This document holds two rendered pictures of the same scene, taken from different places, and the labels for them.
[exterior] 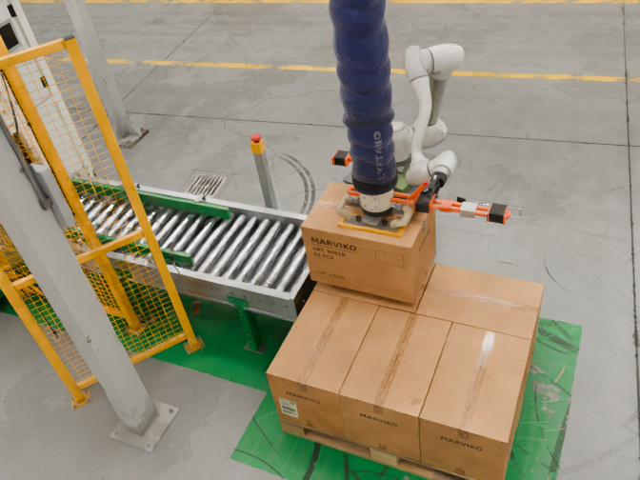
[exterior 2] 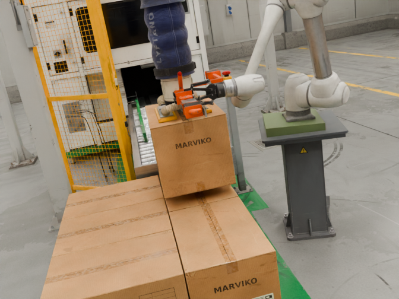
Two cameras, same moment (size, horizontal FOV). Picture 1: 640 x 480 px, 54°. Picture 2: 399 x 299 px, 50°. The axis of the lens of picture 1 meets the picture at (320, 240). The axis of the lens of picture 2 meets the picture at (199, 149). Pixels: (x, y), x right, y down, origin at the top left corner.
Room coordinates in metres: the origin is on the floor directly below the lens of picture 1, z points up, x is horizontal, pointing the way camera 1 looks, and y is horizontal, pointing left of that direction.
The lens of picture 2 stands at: (1.10, -2.26, 1.57)
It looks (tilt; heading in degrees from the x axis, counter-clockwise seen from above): 18 degrees down; 53
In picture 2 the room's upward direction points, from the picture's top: 10 degrees counter-clockwise
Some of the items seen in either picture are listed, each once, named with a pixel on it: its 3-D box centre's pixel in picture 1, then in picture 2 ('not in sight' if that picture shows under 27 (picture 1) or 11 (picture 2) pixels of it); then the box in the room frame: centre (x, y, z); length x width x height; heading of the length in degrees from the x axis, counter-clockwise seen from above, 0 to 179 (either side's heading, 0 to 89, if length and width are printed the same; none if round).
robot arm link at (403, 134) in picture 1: (397, 140); (298, 91); (3.22, -0.57, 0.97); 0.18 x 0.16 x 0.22; 101
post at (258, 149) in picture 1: (270, 203); (234, 135); (3.42, 0.29, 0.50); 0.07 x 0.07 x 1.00; 60
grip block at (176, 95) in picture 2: (425, 202); (183, 96); (2.37, -0.53, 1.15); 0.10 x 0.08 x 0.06; 149
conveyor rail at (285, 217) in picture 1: (185, 205); not in sight; (3.57, 0.89, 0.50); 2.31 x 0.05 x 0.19; 60
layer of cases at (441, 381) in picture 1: (410, 350); (157, 248); (2.12, -0.38, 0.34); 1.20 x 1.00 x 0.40; 60
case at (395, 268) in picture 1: (370, 240); (187, 142); (2.53, -0.27, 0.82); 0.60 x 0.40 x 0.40; 59
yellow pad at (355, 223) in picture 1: (371, 222); (164, 110); (2.41, -0.27, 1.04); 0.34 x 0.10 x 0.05; 59
